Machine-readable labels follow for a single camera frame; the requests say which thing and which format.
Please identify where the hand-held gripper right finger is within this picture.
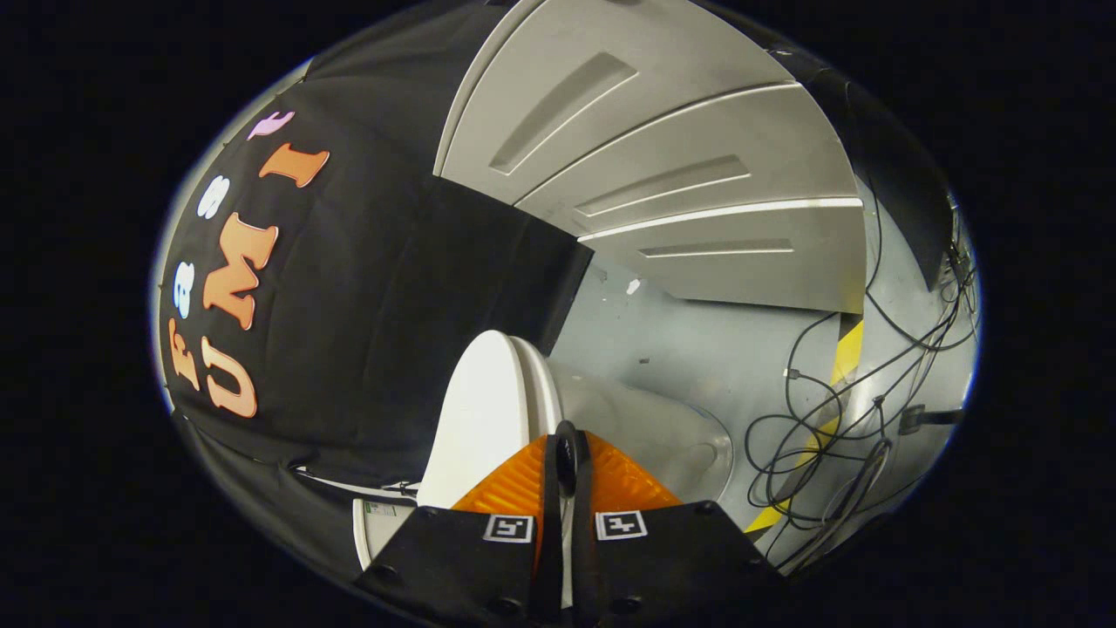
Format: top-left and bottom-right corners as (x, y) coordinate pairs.
(567, 421), (781, 627)

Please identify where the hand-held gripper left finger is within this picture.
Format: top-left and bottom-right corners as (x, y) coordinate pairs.
(356, 421), (568, 627)

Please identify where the bundle of black cables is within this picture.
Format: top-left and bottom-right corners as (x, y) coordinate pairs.
(745, 183), (982, 572)

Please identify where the black backdrop cloth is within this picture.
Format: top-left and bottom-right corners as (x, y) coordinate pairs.
(160, 0), (956, 587)

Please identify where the white drawer cabinet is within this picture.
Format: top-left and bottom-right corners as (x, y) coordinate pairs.
(433, 0), (868, 316)

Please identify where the black power adapter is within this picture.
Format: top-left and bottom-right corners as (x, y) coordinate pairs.
(900, 404), (964, 435)

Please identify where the yellow black hazard tape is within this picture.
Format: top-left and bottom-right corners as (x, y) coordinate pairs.
(744, 318), (866, 535)

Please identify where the white toilet tank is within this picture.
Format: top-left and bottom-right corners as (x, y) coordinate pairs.
(351, 497), (419, 572)

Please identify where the white toilet seat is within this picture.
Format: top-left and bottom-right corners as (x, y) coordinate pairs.
(510, 336), (566, 439)

